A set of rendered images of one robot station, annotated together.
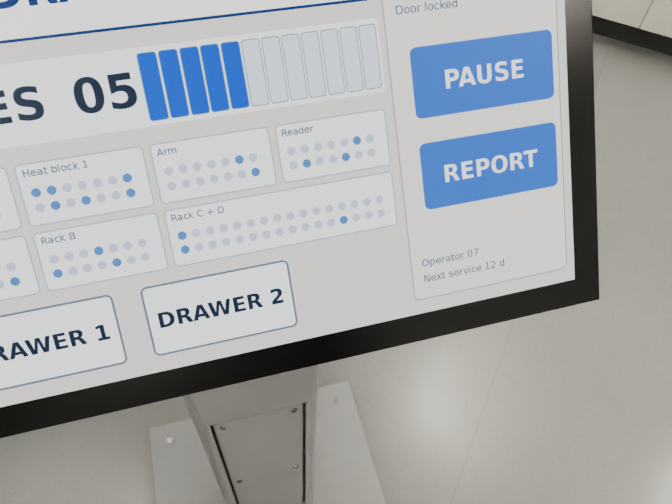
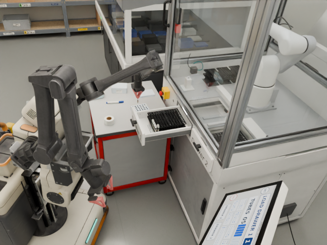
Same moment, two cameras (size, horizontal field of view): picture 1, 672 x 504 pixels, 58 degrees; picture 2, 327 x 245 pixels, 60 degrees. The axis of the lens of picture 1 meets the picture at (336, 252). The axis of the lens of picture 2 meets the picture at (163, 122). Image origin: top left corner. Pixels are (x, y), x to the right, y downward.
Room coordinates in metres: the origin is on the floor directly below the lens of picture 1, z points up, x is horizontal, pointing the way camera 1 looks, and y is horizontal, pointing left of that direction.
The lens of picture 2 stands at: (0.50, -0.55, 2.09)
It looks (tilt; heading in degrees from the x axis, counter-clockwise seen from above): 39 degrees down; 137
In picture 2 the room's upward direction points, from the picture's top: 5 degrees clockwise
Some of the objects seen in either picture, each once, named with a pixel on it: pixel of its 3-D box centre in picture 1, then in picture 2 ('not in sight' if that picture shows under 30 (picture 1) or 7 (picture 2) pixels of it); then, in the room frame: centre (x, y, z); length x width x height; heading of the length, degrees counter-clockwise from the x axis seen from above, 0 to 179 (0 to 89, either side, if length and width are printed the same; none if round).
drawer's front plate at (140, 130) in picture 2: not in sight; (137, 125); (-0.67, 0.31, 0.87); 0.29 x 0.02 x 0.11; 158
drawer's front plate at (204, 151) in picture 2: not in sight; (201, 149); (-0.26, 0.49, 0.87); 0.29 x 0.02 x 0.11; 158
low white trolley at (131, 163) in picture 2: not in sight; (128, 139); (-1.04, 0.49, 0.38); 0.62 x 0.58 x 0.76; 158
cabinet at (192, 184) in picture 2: not in sight; (232, 157); (-0.32, 1.04, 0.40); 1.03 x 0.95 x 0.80; 158
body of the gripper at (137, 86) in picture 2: not in sight; (137, 83); (-0.89, 0.47, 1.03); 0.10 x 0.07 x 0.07; 168
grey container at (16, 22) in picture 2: not in sight; (17, 22); (-4.69, 0.75, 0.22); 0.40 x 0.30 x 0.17; 68
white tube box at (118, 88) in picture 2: not in sight; (119, 88); (-1.24, 0.54, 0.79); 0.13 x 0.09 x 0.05; 52
